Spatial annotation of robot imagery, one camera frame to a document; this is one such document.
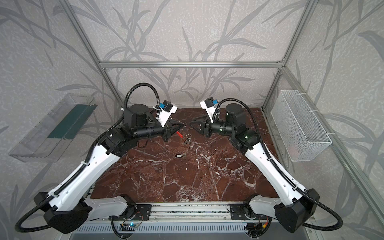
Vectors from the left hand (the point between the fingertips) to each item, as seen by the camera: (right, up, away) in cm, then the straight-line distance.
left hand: (184, 121), depth 61 cm
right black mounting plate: (+25, -45, +12) cm, 53 cm away
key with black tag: (-5, -22, +33) cm, 40 cm away
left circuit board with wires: (-27, -50, +10) cm, 58 cm away
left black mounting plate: (-22, -45, +12) cm, 52 cm away
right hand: (+3, +2, +2) cm, 4 cm away
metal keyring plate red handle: (+1, -6, +4) cm, 8 cm away
